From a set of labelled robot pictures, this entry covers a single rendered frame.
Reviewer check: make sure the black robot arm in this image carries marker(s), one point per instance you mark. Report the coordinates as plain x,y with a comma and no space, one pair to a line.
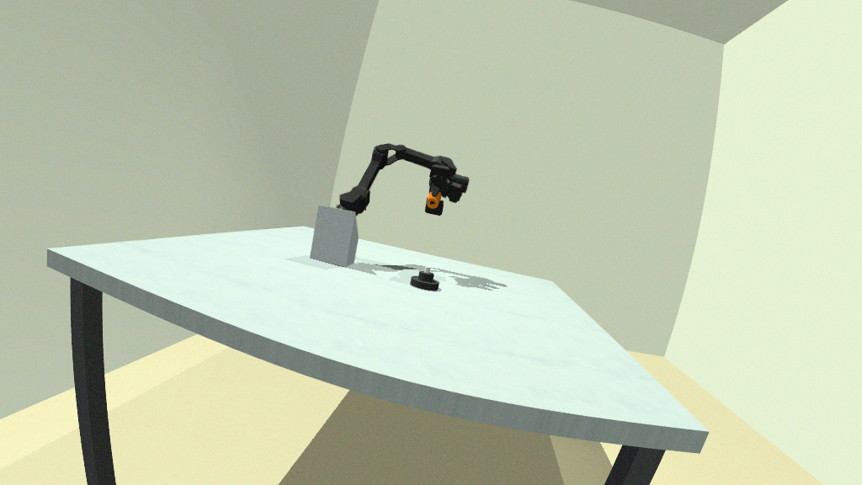
359,196

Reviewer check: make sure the orange knob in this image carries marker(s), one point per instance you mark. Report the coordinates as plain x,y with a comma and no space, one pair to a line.
433,202

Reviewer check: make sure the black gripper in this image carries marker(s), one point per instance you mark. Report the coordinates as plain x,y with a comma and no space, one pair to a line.
438,183

